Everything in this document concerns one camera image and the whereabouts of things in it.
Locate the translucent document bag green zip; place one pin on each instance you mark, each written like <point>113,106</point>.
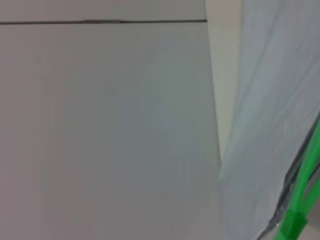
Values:
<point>265,112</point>

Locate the green zip slider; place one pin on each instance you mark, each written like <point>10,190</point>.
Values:
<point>292,225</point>

